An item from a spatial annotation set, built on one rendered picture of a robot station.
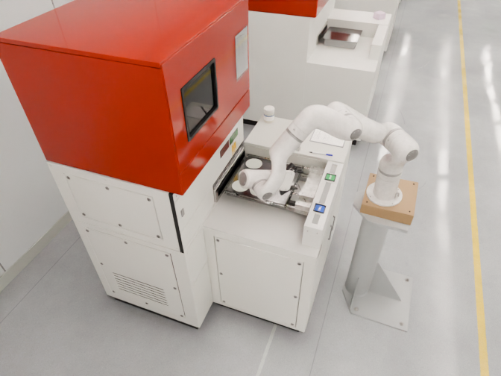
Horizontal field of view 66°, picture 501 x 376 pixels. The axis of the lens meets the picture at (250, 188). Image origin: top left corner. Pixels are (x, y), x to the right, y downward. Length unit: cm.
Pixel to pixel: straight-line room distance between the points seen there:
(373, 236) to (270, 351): 95
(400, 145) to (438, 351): 142
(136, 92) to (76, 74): 25
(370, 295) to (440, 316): 46
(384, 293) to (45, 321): 228
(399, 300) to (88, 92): 229
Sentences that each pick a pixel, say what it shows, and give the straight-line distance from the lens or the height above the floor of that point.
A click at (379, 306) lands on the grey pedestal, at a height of 1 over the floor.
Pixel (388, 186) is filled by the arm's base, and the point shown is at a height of 101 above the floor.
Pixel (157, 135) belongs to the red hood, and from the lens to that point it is 154.
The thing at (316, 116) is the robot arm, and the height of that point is 152.
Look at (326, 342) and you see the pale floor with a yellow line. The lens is 267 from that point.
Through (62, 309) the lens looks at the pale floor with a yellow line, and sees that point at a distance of 304.
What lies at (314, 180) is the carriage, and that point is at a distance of 229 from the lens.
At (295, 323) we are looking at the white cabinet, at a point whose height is 15.
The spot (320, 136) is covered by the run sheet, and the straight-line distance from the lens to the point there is 249.
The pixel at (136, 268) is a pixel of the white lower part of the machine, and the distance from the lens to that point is 237.
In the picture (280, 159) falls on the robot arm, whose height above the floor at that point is 135.
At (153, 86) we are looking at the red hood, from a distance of 142.
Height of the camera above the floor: 235
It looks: 42 degrees down
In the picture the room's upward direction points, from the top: 1 degrees counter-clockwise
